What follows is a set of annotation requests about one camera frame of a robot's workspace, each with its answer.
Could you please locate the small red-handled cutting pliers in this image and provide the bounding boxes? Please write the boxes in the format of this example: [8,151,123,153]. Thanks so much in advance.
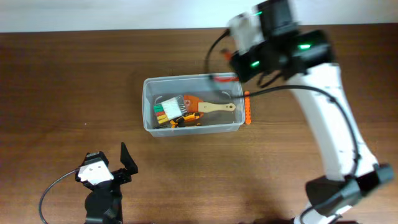
[210,48,239,83]

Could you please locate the orange perforated plastic strip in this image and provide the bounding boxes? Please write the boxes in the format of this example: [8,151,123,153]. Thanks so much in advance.
[244,91,252,125]

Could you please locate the orange-black long-nose pliers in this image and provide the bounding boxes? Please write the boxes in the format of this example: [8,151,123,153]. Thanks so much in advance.
[170,113,201,128]

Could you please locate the screwdriver set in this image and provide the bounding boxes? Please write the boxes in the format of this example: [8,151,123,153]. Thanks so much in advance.
[153,95,187,124]

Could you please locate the clear plastic container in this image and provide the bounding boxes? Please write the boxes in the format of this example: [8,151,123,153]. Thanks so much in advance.
[142,74,245,137]

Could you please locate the orange scraper with wooden handle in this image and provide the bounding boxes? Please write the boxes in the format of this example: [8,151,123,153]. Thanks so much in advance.
[183,95,236,116]

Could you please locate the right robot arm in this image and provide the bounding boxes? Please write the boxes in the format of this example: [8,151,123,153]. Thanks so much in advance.
[228,1,394,223]

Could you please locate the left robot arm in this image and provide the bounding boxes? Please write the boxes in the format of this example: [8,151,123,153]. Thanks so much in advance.
[75,142,138,224]

